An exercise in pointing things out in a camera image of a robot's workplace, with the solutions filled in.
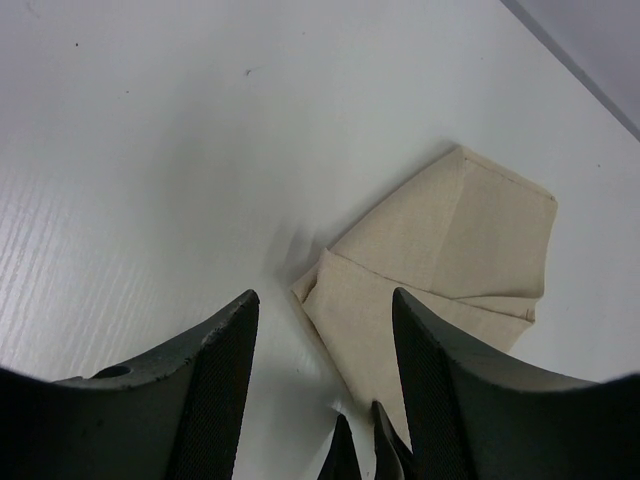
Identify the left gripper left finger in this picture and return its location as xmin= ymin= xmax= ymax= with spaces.
xmin=1 ymin=291 xmax=259 ymax=479

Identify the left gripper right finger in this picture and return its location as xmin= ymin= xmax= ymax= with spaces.
xmin=392 ymin=288 xmax=639 ymax=479

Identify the beige cloth napkin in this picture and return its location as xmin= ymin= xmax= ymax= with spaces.
xmin=292 ymin=147 xmax=558 ymax=439

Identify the left side aluminium rail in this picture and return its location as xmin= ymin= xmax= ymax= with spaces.
xmin=504 ymin=0 xmax=639 ymax=137

